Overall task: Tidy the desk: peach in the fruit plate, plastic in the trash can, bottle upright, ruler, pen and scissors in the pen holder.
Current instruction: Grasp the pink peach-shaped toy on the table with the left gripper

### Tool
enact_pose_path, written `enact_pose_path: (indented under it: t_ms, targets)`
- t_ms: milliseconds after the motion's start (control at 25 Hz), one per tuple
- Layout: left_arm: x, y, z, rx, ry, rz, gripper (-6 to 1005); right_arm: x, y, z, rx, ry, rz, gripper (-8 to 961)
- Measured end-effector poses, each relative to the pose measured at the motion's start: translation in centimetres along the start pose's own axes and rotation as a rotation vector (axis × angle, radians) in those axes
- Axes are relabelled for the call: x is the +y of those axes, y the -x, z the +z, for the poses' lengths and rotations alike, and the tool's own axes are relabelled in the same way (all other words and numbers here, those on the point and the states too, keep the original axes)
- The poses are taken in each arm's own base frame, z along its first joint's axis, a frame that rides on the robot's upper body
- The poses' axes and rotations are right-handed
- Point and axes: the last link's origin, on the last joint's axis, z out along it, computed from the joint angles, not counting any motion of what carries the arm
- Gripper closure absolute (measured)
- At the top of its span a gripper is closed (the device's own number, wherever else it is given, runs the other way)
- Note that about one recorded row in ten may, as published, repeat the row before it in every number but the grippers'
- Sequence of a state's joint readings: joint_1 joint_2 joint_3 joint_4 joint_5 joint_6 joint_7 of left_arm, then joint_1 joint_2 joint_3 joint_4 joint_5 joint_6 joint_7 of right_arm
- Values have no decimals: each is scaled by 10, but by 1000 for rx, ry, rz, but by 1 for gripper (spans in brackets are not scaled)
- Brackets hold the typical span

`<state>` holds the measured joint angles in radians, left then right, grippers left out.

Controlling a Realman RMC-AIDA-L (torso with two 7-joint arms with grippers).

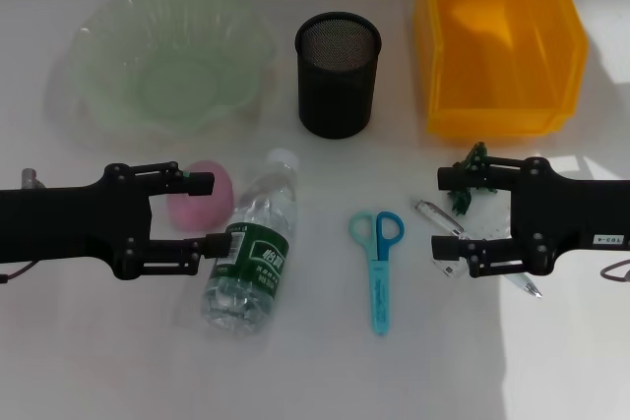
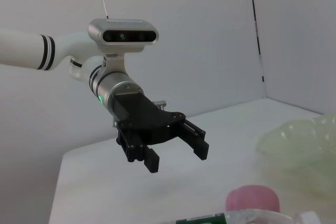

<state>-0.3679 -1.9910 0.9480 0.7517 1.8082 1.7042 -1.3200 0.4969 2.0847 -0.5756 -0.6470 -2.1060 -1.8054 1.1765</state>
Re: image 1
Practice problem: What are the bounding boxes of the clear green-label water bottle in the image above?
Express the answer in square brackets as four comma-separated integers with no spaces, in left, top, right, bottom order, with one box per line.
[200,148,300,337]

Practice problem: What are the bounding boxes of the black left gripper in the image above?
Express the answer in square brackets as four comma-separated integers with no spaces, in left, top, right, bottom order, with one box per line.
[0,160,233,279]

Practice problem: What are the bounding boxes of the black mesh pen holder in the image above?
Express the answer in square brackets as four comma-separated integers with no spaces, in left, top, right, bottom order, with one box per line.
[294,12,383,140]

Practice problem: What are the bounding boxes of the silver left cable plug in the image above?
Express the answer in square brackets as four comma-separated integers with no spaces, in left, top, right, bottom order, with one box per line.
[20,167,45,190]

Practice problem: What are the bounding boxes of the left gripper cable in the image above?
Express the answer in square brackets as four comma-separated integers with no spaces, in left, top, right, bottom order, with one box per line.
[0,260,40,286]

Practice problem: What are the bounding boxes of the transparent plastic ruler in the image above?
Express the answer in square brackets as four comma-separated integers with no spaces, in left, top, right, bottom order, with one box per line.
[431,220,513,283]

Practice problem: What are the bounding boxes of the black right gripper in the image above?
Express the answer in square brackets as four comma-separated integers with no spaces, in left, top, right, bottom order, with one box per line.
[430,155,630,279]

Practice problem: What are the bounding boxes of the translucent green fruit plate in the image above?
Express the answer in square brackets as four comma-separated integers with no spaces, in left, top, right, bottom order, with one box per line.
[72,0,278,135]

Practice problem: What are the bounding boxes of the clear ballpoint pen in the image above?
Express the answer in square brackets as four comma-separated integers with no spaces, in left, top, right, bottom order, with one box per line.
[411,198,544,299]

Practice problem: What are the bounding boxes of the pink peach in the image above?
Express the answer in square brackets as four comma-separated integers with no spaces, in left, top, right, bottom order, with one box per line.
[165,159,235,232]

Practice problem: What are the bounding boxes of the blue and teal scissors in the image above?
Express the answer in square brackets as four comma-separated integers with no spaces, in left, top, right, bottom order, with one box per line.
[348,210,407,336]

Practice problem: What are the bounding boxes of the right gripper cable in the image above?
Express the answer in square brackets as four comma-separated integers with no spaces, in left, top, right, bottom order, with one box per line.
[600,260,630,283]

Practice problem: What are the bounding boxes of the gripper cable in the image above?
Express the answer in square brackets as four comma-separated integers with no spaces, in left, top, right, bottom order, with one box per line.
[0,260,40,286]
[600,260,630,283]

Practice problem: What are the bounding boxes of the yellow plastic bin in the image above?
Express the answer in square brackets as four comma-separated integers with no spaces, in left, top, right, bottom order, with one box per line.
[411,0,590,137]

